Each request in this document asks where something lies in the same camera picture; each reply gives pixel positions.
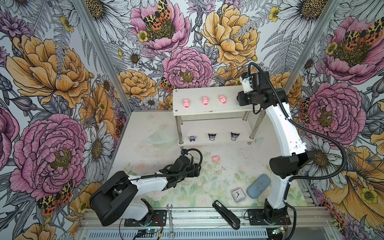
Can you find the pink toy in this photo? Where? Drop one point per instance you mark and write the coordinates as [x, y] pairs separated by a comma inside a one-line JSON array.
[[186, 103], [216, 159], [205, 101], [223, 99]]

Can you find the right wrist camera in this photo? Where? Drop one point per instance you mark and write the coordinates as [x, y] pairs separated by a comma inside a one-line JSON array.
[[246, 82]]

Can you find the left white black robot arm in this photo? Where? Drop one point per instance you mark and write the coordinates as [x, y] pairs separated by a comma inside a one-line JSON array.
[[118, 197]]

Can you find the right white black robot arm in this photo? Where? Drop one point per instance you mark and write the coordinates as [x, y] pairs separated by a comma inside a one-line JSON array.
[[294, 154]]

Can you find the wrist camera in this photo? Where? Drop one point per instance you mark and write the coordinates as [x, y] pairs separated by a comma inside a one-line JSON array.
[[186, 155], [246, 82]]

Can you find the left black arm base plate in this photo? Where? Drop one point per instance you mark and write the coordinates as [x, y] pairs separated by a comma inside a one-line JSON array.
[[155, 218]]

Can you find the green circuit board left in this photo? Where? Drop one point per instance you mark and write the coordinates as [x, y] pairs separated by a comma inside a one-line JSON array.
[[149, 231]]

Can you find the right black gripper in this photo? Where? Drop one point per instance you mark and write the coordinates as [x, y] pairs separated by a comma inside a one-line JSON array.
[[241, 101]]

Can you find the small square white clock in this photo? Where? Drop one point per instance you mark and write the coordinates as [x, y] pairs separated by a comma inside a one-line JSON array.
[[238, 195]]

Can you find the green circuit board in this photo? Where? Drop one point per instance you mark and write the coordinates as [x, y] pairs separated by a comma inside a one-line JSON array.
[[149, 231], [277, 231]]

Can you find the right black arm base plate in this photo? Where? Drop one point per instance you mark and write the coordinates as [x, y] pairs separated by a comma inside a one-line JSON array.
[[262, 217]]

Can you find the black white kuromi toy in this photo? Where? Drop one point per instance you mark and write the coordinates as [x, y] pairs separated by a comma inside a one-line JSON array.
[[212, 137]]

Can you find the silver wrench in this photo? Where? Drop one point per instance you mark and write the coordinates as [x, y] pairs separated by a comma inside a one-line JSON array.
[[171, 226]]

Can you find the green circuit board right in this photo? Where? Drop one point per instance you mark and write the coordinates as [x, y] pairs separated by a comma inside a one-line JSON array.
[[277, 231]]

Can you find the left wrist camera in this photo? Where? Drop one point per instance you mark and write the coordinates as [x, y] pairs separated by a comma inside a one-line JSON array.
[[186, 155]]

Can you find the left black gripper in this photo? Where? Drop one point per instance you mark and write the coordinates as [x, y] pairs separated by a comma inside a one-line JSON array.
[[194, 173]]

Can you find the black stapler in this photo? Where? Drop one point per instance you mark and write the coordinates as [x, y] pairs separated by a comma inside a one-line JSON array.
[[227, 215]]

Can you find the aluminium front rail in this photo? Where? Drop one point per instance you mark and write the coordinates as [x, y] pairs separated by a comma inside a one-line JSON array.
[[313, 223]]

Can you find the white two-tier shelf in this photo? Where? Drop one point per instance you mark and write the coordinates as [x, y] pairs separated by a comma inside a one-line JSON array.
[[215, 118]]

